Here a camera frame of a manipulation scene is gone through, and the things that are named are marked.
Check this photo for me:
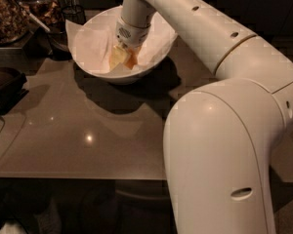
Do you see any black wire cup holder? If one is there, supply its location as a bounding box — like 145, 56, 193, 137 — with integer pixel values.
62, 5, 86, 24

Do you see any white paper bowl liner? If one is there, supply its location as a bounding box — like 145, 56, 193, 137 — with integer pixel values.
64, 7, 180, 76

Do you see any white shoe under table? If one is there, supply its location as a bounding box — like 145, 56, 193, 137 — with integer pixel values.
0, 198, 63, 234

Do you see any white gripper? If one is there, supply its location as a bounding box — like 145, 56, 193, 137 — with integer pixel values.
109, 18, 150, 69

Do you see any orange fruit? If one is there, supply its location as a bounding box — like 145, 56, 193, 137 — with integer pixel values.
125, 48, 141, 69

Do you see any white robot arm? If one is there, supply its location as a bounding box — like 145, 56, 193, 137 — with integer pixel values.
116, 0, 293, 234

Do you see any large glass snack jar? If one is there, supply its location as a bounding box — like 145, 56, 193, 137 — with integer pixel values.
0, 0, 28, 45

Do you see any white ceramic bowl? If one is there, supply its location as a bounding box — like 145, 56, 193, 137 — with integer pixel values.
68, 5, 178, 86

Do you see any dark brown tray device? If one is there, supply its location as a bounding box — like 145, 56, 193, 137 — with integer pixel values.
0, 67, 27, 114

